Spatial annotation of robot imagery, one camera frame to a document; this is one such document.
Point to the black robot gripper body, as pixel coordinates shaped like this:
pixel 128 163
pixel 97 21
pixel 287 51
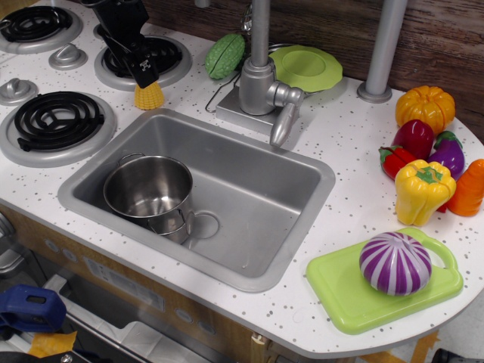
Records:
pixel 121 23

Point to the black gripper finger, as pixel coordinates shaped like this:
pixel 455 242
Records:
pixel 141 67

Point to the yellow toy corn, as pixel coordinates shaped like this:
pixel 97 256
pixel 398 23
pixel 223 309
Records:
pixel 149 98

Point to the stainless steel pot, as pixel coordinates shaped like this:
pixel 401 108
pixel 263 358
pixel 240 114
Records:
pixel 153 192

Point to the grey toy sink basin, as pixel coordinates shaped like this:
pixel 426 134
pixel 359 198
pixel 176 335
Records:
pixel 253 204

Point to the back right stove burner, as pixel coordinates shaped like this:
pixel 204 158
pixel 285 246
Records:
pixel 172 59

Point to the stove burner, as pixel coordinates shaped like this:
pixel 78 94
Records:
pixel 57 129
pixel 172 59
pixel 38 29

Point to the upper silver stove knob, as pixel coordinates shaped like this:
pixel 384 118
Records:
pixel 68 57

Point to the silver stove knob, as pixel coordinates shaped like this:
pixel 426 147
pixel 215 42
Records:
pixel 16 91
pixel 68 57

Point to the green toy bitter gourd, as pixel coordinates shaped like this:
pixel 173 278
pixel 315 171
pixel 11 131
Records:
pixel 224 56

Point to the back left stove burner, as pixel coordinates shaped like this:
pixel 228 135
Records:
pixel 38 29

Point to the front left stove burner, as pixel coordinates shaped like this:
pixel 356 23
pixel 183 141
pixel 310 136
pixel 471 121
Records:
pixel 57 129

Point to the silver toy faucet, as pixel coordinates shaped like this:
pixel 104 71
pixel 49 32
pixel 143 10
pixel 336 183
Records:
pixel 260 101

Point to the lower silver stove knob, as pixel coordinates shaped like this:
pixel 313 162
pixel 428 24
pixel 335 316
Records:
pixel 16 91

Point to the green toy plate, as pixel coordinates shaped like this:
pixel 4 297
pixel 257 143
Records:
pixel 307 68

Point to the grey support pole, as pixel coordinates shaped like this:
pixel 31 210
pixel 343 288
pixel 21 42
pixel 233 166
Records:
pixel 375 89

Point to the red toy chili pepper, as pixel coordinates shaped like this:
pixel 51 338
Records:
pixel 394 158

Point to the toy oven door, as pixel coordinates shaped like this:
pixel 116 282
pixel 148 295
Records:
pixel 151 322

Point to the blue clamp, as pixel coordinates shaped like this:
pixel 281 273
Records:
pixel 31 309

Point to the dark red toy vegetable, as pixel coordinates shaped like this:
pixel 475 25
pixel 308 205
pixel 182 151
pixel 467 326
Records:
pixel 416 137

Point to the orange toy pumpkin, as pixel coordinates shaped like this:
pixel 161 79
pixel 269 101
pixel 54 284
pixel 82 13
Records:
pixel 429 104

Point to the yellow toy bell pepper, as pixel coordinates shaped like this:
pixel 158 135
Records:
pixel 421 189

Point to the purple toy eggplant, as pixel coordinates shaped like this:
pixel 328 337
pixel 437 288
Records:
pixel 448 151

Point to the green toy cutting board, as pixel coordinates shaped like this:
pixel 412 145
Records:
pixel 354 306

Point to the purple striped toy onion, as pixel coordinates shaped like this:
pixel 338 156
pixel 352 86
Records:
pixel 395 263

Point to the orange toy carrot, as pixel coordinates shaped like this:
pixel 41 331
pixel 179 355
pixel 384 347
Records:
pixel 468 196

